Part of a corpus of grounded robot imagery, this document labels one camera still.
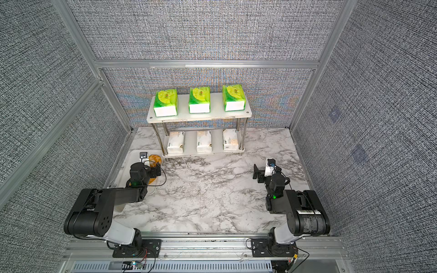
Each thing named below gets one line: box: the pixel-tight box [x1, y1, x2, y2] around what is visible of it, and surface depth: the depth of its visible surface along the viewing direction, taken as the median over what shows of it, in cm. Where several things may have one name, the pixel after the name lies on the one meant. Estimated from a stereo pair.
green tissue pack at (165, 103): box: [153, 88, 179, 118], surface depth 78 cm
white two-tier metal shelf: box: [146, 92, 253, 158], surface depth 99 cm
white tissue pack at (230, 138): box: [222, 128, 239, 151], surface depth 101 cm
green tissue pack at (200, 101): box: [188, 86, 212, 114], surface depth 79 cm
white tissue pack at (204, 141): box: [196, 130, 213, 153], surface depth 100 cm
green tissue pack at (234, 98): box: [221, 84, 247, 112], surface depth 80 cm
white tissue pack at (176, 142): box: [167, 131, 185, 154], surface depth 101 cm
